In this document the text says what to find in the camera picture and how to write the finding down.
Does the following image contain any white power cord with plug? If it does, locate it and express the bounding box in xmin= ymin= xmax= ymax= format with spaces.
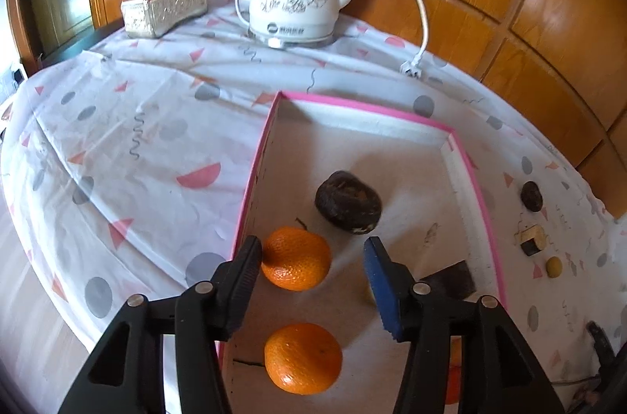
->
xmin=333 ymin=0 xmax=432 ymax=78

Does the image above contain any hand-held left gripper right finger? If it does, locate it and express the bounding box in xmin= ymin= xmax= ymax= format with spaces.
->
xmin=364 ymin=237 xmax=568 ymax=414

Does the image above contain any small orange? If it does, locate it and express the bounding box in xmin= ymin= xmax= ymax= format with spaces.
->
xmin=261 ymin=226 xmax=332 ymax=292

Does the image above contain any large orange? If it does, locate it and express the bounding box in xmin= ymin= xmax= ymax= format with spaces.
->
xmin=264 ymin=323 xmax=344 ymax=396

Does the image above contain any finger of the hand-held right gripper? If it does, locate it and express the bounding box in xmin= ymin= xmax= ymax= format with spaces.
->
xmin=587 ymin=321 xmax=627 ymax=378

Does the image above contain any patterned white tablecloth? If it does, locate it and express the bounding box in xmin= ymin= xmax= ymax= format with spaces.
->
xmin=0 ymin=0 xmax=627 ymax=414

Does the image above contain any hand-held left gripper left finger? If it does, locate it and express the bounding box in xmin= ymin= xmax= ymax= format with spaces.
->
xmin=58 ymin=236 xmax=263 ymax=414

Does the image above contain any embossed gold tissue box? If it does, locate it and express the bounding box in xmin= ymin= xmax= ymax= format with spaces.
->
xmin=121 ymin=0 xmax=208 ymax=39

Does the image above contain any pink-rimmed white box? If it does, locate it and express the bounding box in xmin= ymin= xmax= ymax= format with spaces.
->
xmin=216 ymin=90 xmax=508 ymax=414

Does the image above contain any cut eggplant piece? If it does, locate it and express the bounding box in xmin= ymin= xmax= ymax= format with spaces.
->
xmin=514 ymin=224 xmax=547 ymax=257

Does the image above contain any small dark brown fruit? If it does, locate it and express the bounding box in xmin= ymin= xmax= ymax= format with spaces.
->
xmin=520 ymin=181 xmax=544 ymax=212

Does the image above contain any large dark brown fruit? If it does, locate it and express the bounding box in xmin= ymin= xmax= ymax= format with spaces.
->
xmin=314 ymin=170 xmax=382 ymax=235

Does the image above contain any red tomato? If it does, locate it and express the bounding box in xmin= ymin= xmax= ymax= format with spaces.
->
xmin=445 ymin=338 xmax=464 ymax=406

